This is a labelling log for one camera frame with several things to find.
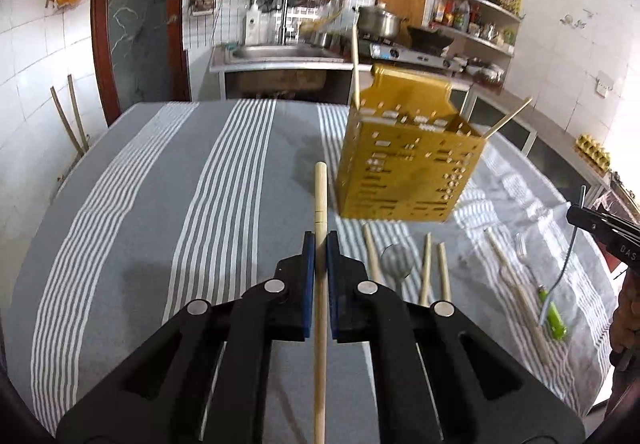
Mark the white wall socket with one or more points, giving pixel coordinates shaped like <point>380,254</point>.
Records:
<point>606,84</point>

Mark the gas stove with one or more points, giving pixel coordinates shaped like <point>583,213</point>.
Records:
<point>410,56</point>

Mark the bamboo sticks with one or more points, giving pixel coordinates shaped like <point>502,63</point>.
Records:
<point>75,119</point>

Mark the metal spoon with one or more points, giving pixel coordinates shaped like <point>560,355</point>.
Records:
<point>396,261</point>

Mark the wall hooks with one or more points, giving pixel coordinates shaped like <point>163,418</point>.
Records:
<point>572,21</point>

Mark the person's right hand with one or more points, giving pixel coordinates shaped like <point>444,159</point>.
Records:
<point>627,329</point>

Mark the egg tray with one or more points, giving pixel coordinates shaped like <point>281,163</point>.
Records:
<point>593,152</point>

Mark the steel kitchen sink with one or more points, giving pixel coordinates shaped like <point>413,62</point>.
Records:
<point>280,53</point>

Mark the brown door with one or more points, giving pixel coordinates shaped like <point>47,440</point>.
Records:
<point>140,19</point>

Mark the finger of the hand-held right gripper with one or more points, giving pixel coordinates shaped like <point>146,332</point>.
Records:
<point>605,223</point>

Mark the white soap bottle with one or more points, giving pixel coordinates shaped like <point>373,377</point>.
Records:
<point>252,26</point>

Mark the corner shelf with bottles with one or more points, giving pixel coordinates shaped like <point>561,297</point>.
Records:
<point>475,24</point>

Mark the grey white striped tablecloth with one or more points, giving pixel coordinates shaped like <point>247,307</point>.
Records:
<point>150,224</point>

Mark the yellow perforated utensil holder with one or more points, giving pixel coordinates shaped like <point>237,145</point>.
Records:
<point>400,159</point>

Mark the steel cooking pot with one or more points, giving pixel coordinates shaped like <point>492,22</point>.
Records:
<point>380,21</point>

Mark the light wooden chopstick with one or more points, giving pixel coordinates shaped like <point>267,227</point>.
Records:
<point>320,204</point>
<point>426,269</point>
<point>356,64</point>
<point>444,274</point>
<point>372,254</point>
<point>515,289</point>
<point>507,119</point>

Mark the black wok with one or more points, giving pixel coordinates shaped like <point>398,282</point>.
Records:
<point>430,38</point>

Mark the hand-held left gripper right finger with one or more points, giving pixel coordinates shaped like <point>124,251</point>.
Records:
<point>333,289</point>

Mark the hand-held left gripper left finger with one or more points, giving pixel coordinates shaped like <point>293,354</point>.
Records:
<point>309,289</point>

